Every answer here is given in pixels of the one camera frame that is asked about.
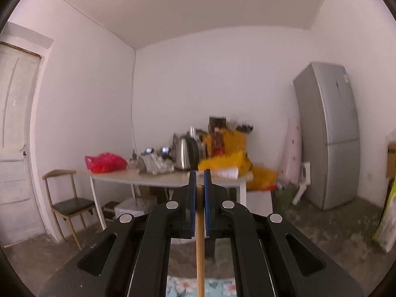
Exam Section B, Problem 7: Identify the large yellow plastic bag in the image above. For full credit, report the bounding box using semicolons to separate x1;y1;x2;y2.
198;130;252;174

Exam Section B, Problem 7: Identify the crumpled clear plastic bag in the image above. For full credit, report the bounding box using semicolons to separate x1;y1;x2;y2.
138;153;175;174

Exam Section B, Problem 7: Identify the pink rolled mat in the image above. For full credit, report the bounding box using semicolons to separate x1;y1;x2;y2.
280;119;303;186

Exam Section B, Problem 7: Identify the dark wooden crate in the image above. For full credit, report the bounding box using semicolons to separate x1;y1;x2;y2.
102;201;120;220

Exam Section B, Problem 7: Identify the white table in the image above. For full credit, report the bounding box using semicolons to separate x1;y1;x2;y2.
87;169;254;232

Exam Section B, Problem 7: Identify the open cardboard box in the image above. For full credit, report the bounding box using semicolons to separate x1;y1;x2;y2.
387;134;396;178

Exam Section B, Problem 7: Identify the single wooden chopstick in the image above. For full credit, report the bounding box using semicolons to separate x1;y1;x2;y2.
196;184;205;297

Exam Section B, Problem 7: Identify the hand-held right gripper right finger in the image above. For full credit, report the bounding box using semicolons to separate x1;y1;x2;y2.
203;169;366;297

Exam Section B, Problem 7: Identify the white box with lid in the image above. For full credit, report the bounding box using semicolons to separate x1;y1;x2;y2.
114;196;157;220

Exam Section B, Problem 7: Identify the small yellow plastic bag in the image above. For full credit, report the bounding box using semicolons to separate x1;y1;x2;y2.
246;164;279;191

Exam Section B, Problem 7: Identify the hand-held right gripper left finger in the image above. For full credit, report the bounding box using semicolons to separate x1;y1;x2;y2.
39;170;197;297

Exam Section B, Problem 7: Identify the steel electric kettle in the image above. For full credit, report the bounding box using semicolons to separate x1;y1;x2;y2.
173;133;200;171

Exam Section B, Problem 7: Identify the white door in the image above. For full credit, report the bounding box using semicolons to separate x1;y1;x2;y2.
0;42;47;246

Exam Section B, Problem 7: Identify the white foam box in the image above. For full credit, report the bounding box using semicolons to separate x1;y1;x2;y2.
246;189;273;214

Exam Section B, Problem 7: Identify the red plastic bag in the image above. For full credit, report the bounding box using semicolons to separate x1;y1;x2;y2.
85;152;128;174

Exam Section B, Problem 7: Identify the wooden chair with black seat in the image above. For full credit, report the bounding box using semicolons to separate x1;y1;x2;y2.
42;169;99;249

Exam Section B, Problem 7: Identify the brown bottle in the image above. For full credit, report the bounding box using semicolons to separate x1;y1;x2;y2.
209;116;228;157

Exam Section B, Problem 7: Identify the grey refrigerator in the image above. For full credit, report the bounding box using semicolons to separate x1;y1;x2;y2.
293;62;362;211

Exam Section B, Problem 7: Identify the floral blue tablecloth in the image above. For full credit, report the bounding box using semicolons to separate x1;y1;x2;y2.
166;277;237;297

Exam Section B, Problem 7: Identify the white green rice bag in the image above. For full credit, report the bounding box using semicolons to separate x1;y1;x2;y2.
371;176;396;252

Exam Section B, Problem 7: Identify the green bin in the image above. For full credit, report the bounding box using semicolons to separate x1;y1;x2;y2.
272;182;299;208

